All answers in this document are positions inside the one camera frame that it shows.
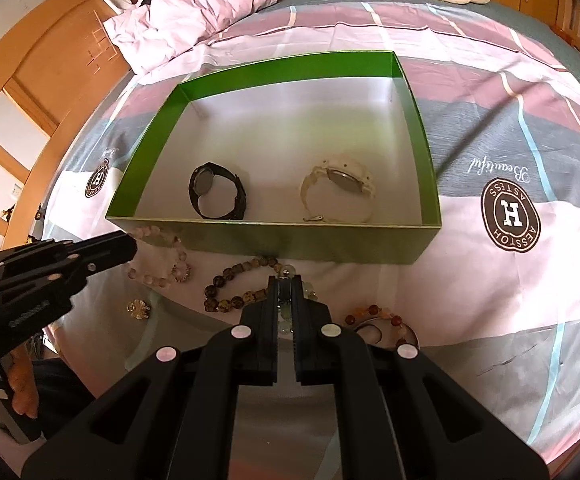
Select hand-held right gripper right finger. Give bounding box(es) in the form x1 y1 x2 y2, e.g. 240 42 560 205
290 275 550 480

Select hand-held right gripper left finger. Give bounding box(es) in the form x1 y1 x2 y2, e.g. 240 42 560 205
21 276 283 480

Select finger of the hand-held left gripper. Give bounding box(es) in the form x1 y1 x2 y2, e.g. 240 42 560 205
0 232 138 306

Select pink bead bracelet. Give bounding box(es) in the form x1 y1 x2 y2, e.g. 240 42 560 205
127 225 193 288

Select pale green bead bracelet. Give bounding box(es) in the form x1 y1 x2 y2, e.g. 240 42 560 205
277 265 321 336

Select orange bead bracelet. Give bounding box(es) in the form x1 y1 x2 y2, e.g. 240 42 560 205
345 302 413 348

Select brown bead bracelet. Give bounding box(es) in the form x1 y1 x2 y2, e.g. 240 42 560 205
204 255 283 313

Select green cardboard box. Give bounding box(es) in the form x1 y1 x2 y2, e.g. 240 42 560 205
105 50 443 265

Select person's left hand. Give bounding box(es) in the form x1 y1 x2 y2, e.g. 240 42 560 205
9 345 40 418

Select black wristwatch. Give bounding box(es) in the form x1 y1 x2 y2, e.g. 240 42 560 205
188 161 247 221

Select white wristwatch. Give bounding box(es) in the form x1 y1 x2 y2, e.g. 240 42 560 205
299 154 375 224

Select plaid bed sheet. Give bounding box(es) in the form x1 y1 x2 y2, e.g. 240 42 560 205
35 0 580 480

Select wooden headboard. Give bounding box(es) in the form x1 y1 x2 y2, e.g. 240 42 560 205
0 0 136 261

